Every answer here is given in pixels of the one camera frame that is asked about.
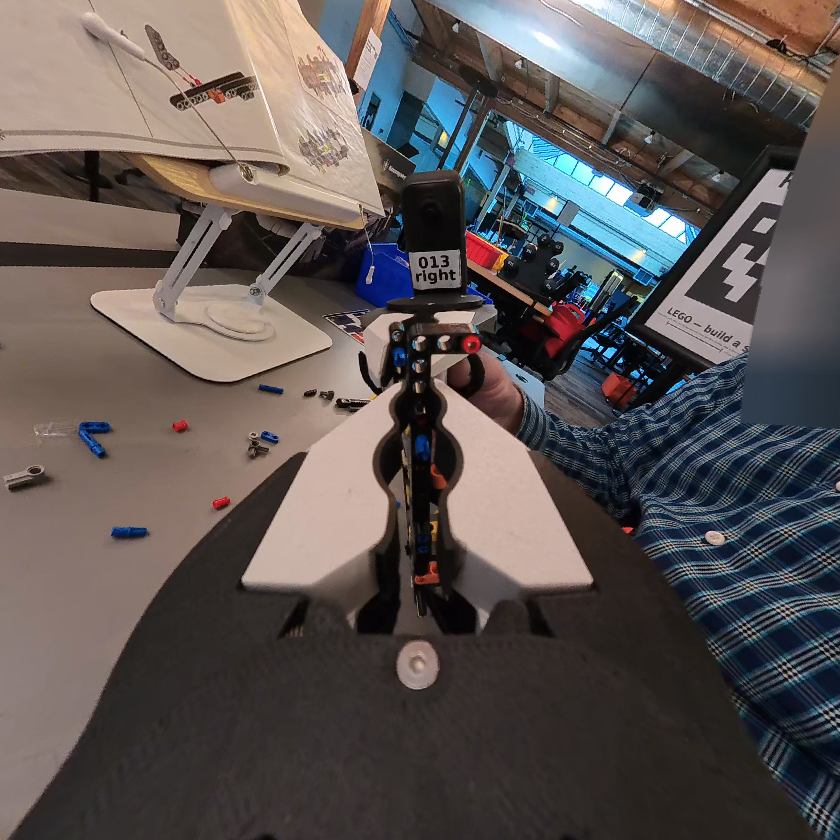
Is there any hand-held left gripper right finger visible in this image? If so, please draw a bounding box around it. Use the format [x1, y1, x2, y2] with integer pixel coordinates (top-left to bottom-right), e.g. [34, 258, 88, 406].
[423, 386, 595, 634]

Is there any lego instruction booklet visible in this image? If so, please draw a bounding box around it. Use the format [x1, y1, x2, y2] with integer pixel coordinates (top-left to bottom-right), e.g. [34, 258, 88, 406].
[0, 0, 386, 221]

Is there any lego sticker sheet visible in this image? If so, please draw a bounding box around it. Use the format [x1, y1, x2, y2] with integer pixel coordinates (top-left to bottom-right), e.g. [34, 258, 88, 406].
[323, 308, 372, 346]

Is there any red storage bin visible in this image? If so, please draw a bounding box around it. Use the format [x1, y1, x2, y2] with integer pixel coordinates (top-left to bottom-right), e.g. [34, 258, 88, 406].
[466, 230, 522, 271]

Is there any blue storage bin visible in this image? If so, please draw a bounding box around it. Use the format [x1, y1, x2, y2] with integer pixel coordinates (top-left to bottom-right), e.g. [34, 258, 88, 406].
[354, 241, 421, 309]

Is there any red office chair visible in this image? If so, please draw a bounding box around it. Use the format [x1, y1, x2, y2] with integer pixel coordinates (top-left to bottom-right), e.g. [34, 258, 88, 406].
[525, 298, 634, 383]

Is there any black cardboard box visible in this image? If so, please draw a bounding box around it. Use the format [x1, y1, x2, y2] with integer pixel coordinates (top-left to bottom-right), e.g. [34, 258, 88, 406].
[362, 131, 421, 194]

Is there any wooden workbench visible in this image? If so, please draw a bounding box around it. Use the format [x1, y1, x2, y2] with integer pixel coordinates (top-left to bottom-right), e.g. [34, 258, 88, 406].
[466, 262, 555, 319]

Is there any white book stand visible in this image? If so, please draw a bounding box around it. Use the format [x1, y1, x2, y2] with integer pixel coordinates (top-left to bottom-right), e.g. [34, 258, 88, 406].
[82, 13, 388, 385]

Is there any silver ventilation duct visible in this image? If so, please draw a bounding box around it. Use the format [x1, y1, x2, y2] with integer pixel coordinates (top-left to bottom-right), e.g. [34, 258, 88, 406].
[607, 0, 829, 129]

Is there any black lego technic assembly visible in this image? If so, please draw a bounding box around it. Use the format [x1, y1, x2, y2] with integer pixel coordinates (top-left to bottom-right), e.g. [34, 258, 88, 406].
[388, 325, 484, 618]

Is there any orange storage bin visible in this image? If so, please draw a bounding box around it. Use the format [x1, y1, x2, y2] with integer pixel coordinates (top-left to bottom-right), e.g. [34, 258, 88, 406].
[600, 371, 643, 411]

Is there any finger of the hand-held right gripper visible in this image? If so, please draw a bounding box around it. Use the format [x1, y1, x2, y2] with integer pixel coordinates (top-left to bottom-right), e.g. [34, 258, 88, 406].
[364, 312, 403, 390]
[433, 307, 498, 390]

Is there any framed marker sign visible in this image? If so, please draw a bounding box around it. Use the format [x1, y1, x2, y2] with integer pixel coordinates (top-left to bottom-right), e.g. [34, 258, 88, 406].
[626, 146, 809, 368]

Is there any row of black dumbbells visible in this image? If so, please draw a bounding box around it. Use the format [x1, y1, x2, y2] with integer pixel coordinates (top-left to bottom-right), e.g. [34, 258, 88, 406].
[502, 233, 581, 296]

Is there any person's right forearm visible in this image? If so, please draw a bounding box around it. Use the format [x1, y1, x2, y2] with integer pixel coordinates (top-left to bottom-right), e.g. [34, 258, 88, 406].
[515, 357, 746, 526]

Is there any white stool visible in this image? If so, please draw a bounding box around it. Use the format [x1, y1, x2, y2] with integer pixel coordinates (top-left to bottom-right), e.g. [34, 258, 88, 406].
[515, 367, 547, 413]

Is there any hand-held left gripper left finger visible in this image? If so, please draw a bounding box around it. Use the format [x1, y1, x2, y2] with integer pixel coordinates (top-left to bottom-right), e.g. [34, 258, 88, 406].
[241, 387, 411, 634]

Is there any person's plaid shirt torso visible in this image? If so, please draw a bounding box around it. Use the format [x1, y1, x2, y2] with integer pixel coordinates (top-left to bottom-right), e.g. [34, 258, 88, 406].
[577, 420, 840, 840]

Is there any person's right hand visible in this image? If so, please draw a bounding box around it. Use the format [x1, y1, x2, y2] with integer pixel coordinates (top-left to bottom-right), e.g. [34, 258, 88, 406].
[453, 360, 527, 433]

